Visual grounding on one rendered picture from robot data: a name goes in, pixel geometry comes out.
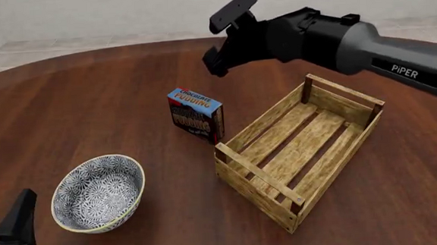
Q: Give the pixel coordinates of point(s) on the flat black plate on stalk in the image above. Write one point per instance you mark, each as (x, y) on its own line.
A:
(234, 10)

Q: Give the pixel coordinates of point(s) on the grey and black right robot arm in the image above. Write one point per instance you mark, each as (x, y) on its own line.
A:
(354, 48)

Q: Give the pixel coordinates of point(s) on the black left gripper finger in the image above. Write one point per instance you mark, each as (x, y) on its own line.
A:
(19, 220)

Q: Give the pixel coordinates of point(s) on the chocolate pudding box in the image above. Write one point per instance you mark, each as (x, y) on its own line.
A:
(195, 115)

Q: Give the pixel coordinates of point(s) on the blue white patterned bowl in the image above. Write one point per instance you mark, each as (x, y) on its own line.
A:
(97, 195)

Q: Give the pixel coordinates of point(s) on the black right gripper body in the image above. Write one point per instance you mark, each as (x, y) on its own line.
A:
(248, 45)

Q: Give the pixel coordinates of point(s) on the wooden slat tray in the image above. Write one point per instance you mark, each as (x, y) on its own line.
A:
(300, 151)

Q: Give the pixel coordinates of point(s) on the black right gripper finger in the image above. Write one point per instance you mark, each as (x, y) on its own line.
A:
(225, 66)
(211, 60)

